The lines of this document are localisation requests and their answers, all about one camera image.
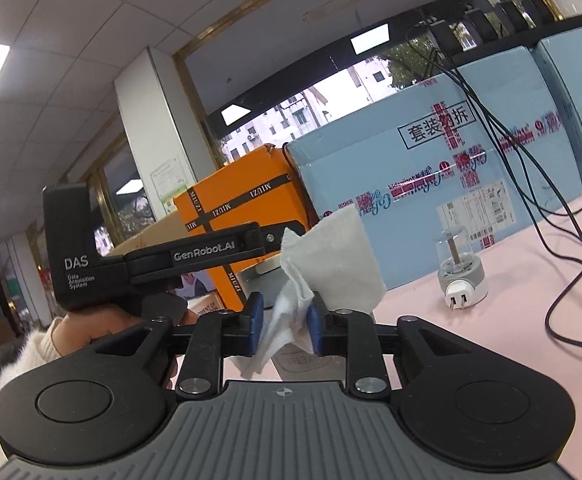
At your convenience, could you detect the white paper towel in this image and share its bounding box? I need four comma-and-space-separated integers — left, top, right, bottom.
233, 205, 387, 382

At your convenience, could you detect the grey white insulated cup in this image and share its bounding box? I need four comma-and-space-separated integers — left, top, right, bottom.
238, 255, 288, 310

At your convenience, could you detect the person's left hand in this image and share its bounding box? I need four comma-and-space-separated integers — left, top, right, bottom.
51, 302, 200, 357

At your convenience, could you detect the pink white small box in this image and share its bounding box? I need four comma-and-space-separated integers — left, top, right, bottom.
177, 271, 225, 315

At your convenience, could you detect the brown cardboard box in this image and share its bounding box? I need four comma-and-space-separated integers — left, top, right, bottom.
108, 211, 188, 257

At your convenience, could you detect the orange MIUZI cardboard box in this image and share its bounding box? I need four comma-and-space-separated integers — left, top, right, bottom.
171, 143, 321, 312

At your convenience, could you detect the large light blue box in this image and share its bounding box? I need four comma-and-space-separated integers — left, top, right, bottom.
288, 48, 582, 288

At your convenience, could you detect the black power adapter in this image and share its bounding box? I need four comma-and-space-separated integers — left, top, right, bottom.
462, 9, 499, 46
521, 0, 556, 27
494, 0, 530, 35
428, 20, 463, 58

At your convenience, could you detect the black power strip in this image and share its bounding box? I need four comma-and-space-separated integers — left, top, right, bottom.
451, 15, 582, 66

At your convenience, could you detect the black cable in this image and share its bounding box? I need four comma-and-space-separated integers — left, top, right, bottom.
404, 14, 582, 354

